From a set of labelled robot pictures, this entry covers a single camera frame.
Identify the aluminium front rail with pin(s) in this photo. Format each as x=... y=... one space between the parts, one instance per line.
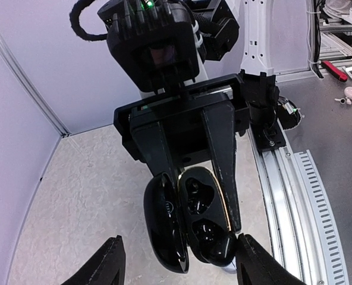
x=303 y=232

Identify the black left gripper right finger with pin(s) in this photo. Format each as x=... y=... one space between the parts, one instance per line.
x=255 y=266

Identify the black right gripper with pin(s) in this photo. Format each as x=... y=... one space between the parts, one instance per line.
x=185 y=126

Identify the left aluminium corner post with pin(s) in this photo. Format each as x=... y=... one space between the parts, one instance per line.
x=31 y=90

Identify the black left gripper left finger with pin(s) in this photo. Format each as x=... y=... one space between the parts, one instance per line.
x=106 y=266

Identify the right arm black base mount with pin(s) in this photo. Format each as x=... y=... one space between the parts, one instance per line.
x=270 y=113

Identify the black earbud charging case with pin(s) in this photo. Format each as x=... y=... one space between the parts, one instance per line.
x=189 y=216

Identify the red black hand tool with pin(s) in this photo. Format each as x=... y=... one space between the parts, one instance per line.
x=334 y=71

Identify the pink white earbud case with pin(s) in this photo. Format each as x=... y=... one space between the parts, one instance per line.
x=347 y=99

